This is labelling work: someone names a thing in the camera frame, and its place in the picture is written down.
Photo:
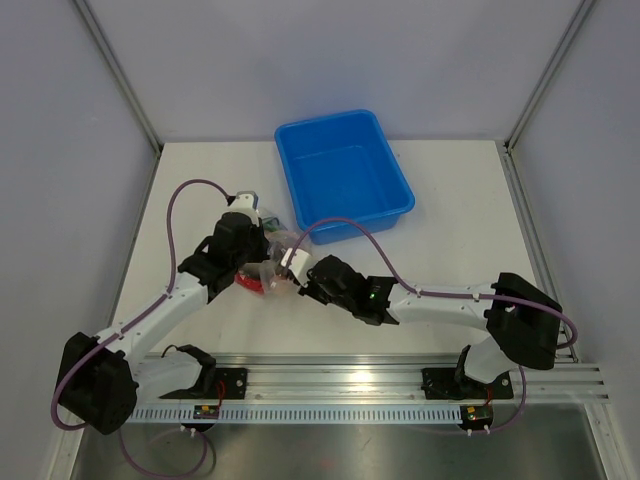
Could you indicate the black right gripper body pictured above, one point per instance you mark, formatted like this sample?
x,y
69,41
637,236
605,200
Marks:
x,y
315,290

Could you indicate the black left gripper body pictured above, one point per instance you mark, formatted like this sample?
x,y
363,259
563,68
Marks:
x,y
255,250

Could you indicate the red fake chili pepper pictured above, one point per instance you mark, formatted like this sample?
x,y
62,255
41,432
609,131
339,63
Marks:
x,y
249,283

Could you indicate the clear zip top bag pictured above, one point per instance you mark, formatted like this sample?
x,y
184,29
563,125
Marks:
x,y
280,238

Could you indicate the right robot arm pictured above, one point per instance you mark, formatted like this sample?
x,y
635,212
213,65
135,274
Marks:
x,y
520,322

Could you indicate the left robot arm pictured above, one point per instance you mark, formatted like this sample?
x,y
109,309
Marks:
x,y
103,377

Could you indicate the blue plastic bin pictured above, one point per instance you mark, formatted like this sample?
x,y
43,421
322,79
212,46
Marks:
x,y
341,165

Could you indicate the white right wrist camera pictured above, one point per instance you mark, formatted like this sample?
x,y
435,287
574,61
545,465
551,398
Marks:
x,y
297,263

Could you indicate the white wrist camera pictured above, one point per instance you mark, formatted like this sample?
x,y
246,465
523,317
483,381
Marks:
x,y
297,263
246,203

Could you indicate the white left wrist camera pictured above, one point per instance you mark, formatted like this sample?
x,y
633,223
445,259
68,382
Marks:
x,y
246,203

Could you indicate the aluminium mounting rail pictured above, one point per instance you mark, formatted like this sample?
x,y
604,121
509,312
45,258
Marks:
x,y
394,379

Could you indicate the white slotted cable duct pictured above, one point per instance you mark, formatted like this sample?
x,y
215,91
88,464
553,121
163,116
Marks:
x,y
297,414

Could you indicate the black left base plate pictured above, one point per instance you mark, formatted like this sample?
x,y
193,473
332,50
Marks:
x,y
230,383

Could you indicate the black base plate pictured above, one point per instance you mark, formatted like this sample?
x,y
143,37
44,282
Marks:
x,y
443,383
230,383

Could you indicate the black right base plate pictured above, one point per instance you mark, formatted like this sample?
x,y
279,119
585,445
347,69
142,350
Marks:
x,y
443,383

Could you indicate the left aluminium frame post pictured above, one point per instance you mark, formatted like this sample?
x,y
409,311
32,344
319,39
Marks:
x,y
106,51

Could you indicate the aluminium frame post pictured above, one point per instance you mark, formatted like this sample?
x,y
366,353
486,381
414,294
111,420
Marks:
x,y
106,51
559,54

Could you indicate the right aluminium frame post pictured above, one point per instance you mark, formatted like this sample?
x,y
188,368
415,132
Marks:
x,y
559,54

